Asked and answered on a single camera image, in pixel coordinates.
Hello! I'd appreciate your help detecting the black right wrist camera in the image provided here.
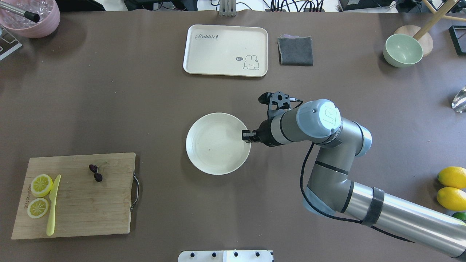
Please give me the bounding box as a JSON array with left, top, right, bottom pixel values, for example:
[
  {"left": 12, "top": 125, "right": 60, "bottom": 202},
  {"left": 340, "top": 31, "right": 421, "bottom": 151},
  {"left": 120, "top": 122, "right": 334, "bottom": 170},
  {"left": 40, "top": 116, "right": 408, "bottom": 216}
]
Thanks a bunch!
[{"left": 258, "top": 91, "right": 303, "bottom": 121}]

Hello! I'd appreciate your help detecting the lemon slice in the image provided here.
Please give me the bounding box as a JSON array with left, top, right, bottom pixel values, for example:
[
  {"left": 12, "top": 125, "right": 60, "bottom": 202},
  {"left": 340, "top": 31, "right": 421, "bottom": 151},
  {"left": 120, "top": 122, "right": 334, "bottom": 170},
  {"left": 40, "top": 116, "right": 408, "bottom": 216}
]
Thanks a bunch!
[
  {"left": 27, "top": 198, "right": 50, "bottom": 219},
  {"left": 30, "top": 174, "right": 53, "bottom": 198}
]

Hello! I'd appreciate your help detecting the wooden glass stand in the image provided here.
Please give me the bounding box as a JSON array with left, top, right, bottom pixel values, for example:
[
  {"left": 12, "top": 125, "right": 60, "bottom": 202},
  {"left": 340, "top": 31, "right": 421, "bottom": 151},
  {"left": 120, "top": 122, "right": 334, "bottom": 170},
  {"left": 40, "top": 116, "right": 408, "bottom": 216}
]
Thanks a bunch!
[{"left": 394, "top": 0, "right": 465, "bottom": 57}]

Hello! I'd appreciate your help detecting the lemon slice upper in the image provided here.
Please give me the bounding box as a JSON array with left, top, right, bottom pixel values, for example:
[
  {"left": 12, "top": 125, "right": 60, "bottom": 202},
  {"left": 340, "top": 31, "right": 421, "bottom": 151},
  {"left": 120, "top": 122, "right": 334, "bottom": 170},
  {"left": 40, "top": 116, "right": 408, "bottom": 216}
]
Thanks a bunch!
[{"left": 30, "top": 174, "right": 53, "bottom": 198}]

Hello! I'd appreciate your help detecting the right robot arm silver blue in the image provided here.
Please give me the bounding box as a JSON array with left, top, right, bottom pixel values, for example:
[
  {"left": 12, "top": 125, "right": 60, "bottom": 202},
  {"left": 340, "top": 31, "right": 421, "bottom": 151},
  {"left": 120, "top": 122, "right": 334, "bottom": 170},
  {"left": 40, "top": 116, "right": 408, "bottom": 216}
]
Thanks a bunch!
[{"left": 242, "top": 93, "right": 466, "bottom": 262}]

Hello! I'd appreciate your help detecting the dark grey folded cloth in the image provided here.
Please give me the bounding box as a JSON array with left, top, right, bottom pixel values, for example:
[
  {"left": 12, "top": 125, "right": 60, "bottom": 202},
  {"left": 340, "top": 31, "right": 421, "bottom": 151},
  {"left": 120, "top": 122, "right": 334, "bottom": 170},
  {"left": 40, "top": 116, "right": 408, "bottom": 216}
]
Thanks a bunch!
[{"left": 277, "top": 34, "right": 313, "bottom": 66}]

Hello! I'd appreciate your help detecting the green lime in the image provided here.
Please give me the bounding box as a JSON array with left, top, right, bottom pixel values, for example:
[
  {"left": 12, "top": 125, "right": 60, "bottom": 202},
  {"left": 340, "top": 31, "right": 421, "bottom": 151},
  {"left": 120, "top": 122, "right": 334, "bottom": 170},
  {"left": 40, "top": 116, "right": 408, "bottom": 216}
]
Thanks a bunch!
[{"left": 451, "top": 212, "right": 466, "bottom": 222}]

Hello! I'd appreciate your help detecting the yellow plastic knife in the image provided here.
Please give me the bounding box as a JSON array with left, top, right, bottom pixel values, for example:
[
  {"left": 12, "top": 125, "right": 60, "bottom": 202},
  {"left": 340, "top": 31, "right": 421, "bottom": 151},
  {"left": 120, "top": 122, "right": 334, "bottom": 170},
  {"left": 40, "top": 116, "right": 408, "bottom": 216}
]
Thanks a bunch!
[{"left": 46, "top": 174, "right": 62, "bottom": 237}]

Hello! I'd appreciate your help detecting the aluminium frame post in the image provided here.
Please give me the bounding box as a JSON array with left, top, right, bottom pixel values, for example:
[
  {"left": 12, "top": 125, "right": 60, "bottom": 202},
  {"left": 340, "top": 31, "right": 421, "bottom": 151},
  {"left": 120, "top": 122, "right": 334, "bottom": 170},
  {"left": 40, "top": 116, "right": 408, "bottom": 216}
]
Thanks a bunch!
[{"left": 218, "top": 0, "right": 237, "bottom": 17}]

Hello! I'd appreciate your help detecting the cream round plate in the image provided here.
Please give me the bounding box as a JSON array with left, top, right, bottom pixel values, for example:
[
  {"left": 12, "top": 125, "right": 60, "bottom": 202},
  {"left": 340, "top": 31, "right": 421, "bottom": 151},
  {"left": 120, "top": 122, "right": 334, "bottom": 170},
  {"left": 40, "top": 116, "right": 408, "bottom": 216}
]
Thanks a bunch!
[{"left": 185, "top": 112, "right": 251, "bottom": 175}]

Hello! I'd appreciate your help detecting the cream rabbit tray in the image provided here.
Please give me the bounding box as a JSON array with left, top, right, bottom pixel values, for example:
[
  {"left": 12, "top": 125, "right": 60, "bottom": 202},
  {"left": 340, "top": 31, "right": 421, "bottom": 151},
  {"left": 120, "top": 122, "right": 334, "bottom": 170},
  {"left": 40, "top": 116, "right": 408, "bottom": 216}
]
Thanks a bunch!
[{"left": 183, "top": 24, "right": 268, "bottom": 78}]

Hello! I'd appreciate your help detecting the yellow lemon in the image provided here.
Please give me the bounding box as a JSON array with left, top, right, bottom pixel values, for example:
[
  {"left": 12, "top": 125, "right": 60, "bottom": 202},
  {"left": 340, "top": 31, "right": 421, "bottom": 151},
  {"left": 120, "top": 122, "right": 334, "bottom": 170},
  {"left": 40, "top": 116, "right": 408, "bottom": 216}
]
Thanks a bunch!
[
  {"left": 437, "top": 166, "right": 466, "bottom": 189},
  {"left": 437, "top": 187, "right": 466, "bottom": 212}
]

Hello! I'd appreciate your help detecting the white cup rack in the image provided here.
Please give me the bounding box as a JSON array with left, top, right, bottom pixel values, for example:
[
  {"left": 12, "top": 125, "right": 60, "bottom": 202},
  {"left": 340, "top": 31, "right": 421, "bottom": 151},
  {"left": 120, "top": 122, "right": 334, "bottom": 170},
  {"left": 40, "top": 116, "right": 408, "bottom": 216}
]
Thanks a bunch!
[{"left": 0, "top": 25, "right": 22, "bottom": 61}]

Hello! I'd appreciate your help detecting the yellow lemon near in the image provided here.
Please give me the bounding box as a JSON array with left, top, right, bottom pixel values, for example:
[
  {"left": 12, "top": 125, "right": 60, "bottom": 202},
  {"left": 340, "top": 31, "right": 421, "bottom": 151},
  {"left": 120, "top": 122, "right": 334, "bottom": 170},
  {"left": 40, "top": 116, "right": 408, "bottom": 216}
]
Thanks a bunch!
[{"left": 437, "top": 187, "right": 466, "bottom": 212}]

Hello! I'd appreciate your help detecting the yellow lemon far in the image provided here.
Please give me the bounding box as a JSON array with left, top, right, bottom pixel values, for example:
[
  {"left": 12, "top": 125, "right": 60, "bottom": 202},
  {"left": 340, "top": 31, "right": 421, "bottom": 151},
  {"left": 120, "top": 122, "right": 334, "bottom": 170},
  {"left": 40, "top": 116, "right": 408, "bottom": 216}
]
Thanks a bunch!
[{"left": 437, "top": 166, "right": 466, "bottom": 189}]

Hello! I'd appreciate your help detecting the green bowl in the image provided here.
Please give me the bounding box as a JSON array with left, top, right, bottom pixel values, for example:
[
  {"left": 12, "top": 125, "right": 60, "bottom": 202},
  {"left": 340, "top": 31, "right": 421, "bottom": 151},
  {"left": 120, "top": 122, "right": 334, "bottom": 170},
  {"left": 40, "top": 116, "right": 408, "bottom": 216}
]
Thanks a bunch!
[{"left": 383, "top": 34, "right": 424, "bottom": 68}]

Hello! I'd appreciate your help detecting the wooden cutting board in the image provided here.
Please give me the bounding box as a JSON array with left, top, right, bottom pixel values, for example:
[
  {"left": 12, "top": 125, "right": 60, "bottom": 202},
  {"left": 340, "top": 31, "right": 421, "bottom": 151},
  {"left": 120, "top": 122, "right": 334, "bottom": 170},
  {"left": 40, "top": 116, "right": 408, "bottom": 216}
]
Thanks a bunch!
[{"left": 11, "top": 152, "right": 136, "bottom": 240}]

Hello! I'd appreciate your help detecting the metal scoop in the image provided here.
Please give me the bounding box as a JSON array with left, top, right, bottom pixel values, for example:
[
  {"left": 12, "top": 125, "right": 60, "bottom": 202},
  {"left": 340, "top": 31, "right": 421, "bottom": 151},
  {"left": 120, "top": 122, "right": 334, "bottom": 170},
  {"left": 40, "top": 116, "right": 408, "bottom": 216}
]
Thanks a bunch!
[{"left": 451, "top": 85, "right": 466, "bottom": 113}]

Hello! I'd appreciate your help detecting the pink bowl with ice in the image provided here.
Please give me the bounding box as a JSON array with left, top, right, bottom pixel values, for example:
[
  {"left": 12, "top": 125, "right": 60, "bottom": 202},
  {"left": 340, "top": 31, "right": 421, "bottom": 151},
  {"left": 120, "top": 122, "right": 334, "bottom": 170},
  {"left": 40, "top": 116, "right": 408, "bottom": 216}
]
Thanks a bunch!
[{"left": 0, "top": 0, "right": 60, "bottom": 38}]

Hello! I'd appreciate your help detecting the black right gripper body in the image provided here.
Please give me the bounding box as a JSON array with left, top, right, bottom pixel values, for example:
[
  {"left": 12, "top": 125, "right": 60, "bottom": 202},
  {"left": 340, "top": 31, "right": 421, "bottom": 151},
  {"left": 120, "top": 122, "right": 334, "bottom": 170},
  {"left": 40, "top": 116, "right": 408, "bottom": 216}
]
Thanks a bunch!
[{"left": 254, "top": 120, "right": 277, "bottom": 147}]

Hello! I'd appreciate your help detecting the lemon slice lower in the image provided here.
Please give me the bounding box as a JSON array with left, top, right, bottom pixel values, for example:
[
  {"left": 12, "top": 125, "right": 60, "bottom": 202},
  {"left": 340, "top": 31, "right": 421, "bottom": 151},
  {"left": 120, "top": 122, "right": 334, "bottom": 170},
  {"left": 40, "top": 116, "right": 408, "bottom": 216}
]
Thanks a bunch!
[{"left": 27, "top": 198, "right": 50, "bottom": 219}]

